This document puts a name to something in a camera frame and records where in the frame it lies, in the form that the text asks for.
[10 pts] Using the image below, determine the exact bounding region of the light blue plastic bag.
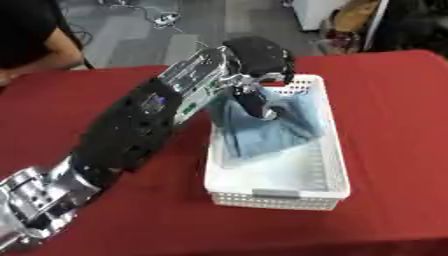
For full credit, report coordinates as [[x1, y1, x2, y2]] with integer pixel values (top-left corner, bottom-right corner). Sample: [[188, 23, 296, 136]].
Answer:
[[210, 90, 328, 160]]

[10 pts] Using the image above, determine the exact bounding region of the person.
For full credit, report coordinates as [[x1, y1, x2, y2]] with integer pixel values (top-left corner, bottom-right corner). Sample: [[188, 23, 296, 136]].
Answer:
[[0, 0, 88, 87]]

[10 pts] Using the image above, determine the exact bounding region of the white perforated plastic basket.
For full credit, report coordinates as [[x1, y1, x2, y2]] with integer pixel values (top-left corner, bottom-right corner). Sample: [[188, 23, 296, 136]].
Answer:
[[203, 73, 352, 212]]

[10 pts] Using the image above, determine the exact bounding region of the white cabinet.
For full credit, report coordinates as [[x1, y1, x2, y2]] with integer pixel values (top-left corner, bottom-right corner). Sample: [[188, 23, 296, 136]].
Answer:
[[290, 0, 352, 33]]

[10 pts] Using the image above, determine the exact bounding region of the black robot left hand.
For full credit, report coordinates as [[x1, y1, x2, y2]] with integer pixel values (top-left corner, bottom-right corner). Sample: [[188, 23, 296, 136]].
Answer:
[[220, 36, 296, 120]]

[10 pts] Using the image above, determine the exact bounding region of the tan cardboard box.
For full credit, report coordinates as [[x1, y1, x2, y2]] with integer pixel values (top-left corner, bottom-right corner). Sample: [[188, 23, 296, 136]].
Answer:
[[323, 0, 382, 54]]

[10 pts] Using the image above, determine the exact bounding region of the white power strip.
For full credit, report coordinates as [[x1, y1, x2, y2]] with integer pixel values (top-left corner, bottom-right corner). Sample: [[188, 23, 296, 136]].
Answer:
[[152, 13, 179, 26]]

